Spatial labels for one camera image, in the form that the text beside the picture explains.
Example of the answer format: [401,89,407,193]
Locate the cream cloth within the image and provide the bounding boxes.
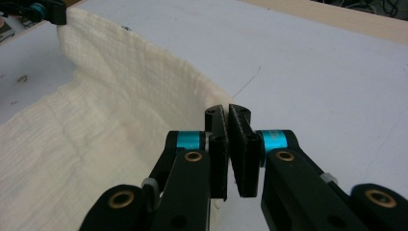
[0,7,236,231]

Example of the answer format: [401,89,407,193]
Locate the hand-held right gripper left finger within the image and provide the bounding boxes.
[159,104,231,231]

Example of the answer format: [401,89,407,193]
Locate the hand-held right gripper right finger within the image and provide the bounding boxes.
[227,103,367,231]

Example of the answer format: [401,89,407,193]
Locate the white foam board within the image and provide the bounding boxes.
[0,0,408,231]

